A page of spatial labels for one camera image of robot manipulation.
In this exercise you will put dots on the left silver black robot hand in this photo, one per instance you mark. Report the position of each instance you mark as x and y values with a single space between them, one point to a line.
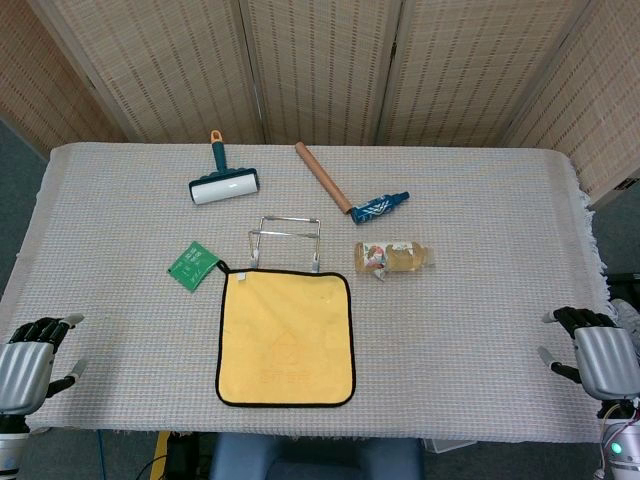
25 370

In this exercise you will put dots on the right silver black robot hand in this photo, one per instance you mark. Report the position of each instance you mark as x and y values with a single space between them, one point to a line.
605 360

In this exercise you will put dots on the yellow cloth with black trim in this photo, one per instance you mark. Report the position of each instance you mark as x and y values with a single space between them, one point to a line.
285 325

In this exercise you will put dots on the white shoe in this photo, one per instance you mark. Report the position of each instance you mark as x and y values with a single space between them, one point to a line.
627 307

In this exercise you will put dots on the woven grey tablecloth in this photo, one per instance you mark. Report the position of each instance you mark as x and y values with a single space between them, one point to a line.
450 325

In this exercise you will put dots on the black equipment box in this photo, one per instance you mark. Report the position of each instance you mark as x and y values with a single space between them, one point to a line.
187 457

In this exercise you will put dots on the green packet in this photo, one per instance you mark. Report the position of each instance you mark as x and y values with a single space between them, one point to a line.
192 265

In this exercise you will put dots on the clear tea bottle with label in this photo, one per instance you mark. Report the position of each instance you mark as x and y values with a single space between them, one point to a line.
400 257

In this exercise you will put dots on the woven folding screen panel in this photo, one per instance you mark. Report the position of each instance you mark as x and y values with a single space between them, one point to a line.
165 65
465 65
320 65
30 90
600 100

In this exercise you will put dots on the teal white lint roller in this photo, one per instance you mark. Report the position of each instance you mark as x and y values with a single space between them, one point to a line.
225 189

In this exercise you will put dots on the blue patterned spray bottle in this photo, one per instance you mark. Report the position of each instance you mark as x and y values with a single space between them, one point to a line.
372 209

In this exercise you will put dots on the blue padded seat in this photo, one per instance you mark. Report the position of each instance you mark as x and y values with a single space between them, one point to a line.
310 460

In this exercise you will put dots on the brown cardboard tube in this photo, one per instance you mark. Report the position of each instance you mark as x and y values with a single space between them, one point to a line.
322 175

